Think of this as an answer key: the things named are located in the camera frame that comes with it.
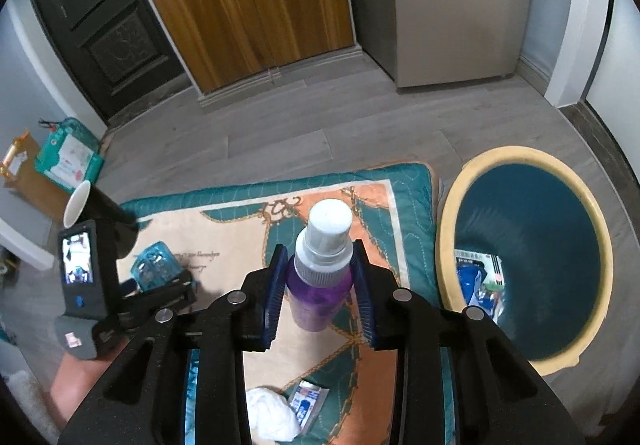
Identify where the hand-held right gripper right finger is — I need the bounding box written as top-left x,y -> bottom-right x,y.
350,239 -> 586,445

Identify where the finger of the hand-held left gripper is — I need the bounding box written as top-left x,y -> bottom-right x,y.
119,286 -> 198,322
119,269 -> 195,301

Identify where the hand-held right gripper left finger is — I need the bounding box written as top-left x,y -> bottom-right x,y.
57,242 -> 291,445

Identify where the teal blister pack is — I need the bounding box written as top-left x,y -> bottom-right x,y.
130,240 -> 181,293

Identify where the purple spray bottle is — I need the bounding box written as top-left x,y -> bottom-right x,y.
286,199 -> 355,332

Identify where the white tissue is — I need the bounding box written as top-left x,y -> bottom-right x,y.
245,387 -> 301,443

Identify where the clear plastic bag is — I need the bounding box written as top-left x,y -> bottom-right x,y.
472,285 -> 507,323

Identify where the white green medicine box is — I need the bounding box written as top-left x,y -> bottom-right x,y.
454,247 -> 507,293

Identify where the blue bin with yellow rim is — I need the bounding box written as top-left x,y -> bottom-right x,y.
435,145 -> 615,376

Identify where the person's left forearm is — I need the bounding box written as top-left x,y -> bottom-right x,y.
49,346 -> 126,426

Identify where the printed teal orange mat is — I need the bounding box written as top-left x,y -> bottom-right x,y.
117,161 -> 458,445

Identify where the black mug, white inside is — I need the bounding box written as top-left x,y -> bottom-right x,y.
62,180 -> 138,258

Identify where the small blue white sachet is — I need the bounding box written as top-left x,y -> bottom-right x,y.
287,379 -> 331,436

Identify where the cardboard box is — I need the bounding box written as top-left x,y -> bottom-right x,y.
0,129 -> 86,221

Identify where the teal wipes pack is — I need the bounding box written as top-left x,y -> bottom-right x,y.
34,118 -> 106,186

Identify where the dark entry door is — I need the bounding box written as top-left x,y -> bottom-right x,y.
25,0 -> 193,121

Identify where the wooden cabinet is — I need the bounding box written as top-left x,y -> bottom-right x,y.
120,0 -> 357,96

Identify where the grey refrigerator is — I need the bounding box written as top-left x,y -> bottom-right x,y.
337,0 -> 535,88

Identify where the white door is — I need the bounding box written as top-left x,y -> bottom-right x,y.
585,0 -> 640,136

